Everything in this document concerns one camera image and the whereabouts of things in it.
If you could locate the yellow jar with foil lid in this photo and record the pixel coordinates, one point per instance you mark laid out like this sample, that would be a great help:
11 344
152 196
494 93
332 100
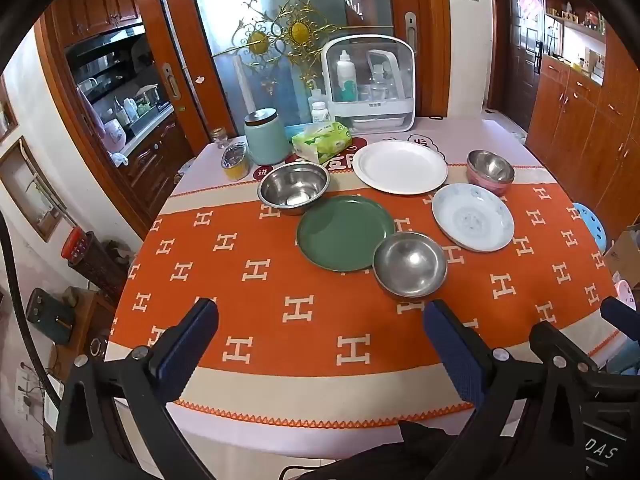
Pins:
235 162

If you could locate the large steel bowl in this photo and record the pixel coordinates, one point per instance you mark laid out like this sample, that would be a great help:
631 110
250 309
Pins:
293 187

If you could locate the blue patterned white plate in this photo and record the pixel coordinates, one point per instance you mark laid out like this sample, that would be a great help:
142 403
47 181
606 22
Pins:
472 217

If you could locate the white bottle steriliser cabinet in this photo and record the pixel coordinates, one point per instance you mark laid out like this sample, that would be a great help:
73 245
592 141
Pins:
369 110

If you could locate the small glass jar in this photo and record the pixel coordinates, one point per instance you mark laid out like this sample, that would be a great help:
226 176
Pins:
218 137

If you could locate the dark wicker bin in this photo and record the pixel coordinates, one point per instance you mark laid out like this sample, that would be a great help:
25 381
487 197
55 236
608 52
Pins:
102 270

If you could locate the blue stool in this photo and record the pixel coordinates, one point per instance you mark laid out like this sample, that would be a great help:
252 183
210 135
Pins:
592 225

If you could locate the cardboard box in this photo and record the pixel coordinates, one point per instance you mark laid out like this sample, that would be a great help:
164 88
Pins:
625 255

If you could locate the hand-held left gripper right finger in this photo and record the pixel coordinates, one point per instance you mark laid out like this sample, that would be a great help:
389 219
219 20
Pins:
450 350

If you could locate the pink steel bowl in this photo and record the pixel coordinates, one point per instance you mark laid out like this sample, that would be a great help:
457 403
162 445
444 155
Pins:
490 170

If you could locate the wooden picture frame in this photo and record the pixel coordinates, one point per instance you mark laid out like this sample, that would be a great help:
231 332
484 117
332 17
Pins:
32 187

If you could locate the green tissue pack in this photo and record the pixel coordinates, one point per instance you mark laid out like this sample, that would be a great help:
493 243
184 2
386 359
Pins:
321 141

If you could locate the pink rice cooker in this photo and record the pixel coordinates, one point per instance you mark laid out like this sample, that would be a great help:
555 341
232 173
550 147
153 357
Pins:
113 136

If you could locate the gold door ornament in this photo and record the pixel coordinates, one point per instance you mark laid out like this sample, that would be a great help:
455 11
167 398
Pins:
299 30

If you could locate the dark entrance door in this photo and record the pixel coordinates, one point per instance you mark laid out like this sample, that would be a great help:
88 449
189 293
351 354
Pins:
522 55

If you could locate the small steel bowl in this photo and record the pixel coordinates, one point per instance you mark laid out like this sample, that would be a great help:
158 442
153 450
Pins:
410 265

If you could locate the green plate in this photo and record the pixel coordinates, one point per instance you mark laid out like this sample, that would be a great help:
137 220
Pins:
340 232

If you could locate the green electronic device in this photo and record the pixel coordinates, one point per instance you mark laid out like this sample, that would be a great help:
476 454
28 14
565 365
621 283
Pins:
47 312

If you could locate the wooden wall cabinet with shelves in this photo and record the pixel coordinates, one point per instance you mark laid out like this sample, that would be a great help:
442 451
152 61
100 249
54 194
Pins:
575 130

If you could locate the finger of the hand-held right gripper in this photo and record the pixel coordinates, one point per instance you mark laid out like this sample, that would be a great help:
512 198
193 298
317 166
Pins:
622 316
560 345

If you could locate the teal canister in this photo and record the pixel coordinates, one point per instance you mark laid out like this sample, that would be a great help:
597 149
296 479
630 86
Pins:
266 137

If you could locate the red basket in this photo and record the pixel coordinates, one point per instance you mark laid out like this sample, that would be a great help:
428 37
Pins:
75 245

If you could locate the white pill bottle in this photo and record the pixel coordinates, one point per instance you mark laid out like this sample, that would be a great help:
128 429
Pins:
319 111

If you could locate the glass sliding door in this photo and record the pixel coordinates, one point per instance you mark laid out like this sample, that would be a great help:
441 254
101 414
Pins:
235 20

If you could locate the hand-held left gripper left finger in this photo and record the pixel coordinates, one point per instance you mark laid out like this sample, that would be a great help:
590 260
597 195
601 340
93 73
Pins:
187 345

